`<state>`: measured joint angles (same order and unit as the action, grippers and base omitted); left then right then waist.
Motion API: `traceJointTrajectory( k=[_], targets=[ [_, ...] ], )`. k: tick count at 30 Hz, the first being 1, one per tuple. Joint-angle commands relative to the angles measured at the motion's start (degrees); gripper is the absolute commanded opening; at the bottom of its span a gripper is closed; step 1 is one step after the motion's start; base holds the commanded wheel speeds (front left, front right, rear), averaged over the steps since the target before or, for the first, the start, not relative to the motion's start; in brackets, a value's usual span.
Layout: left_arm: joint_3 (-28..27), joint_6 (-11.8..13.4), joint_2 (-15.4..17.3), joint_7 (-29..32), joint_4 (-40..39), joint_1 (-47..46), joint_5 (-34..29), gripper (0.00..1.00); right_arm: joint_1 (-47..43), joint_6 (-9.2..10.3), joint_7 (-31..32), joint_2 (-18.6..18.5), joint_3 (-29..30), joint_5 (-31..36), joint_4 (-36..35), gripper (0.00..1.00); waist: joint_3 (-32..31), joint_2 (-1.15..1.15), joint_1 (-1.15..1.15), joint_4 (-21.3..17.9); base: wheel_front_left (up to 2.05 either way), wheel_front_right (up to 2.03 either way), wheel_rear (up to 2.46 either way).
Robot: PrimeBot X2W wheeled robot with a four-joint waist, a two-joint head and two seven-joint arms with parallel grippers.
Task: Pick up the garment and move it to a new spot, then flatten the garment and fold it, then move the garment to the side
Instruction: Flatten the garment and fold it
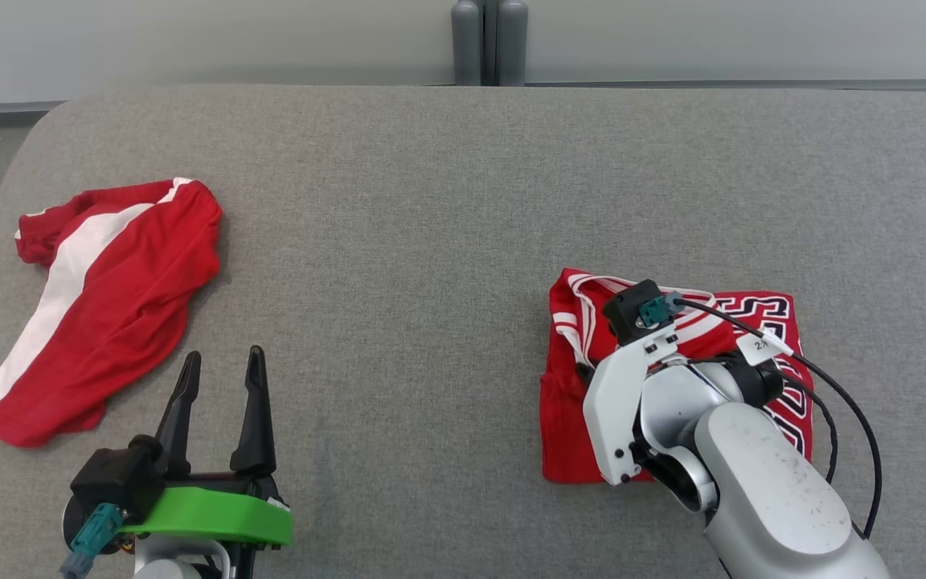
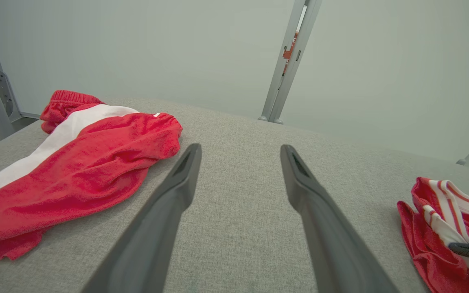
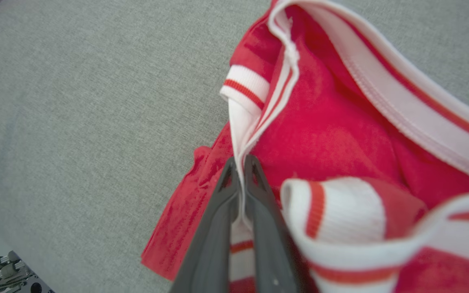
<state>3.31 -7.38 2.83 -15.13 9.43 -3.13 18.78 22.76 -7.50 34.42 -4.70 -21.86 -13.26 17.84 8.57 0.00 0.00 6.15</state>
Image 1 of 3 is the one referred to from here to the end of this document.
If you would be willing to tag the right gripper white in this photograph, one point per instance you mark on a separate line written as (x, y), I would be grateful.
(612, 410)

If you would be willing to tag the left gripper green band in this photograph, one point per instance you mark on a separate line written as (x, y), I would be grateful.
(214, 515)

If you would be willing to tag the red jersey with lettering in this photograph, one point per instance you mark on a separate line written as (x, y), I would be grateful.
(563, 434)

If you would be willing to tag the red shorts with white stripe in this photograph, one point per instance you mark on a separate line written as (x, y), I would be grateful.
(125, 305)

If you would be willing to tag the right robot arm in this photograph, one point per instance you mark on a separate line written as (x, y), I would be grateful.
(768, 482)

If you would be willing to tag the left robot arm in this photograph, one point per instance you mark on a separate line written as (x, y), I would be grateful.
(178, 567)

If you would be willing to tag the right wrist teal connector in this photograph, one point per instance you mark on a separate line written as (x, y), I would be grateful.
(657, 310)

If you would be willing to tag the wrist teal connector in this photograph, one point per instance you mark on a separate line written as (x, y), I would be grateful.
(97, 535)
(657, 310)

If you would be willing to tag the left wrist teal connector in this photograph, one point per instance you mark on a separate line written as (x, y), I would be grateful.
(97, 535)

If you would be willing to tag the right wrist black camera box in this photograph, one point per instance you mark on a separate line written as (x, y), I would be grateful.
(628, 310)

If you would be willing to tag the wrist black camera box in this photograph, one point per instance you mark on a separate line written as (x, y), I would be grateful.
(113, 474)
(628, 310)

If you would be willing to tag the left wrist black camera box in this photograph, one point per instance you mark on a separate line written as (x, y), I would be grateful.
(113, 474)

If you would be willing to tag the grey post pair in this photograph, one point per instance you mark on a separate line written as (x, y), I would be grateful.
(467, 48)

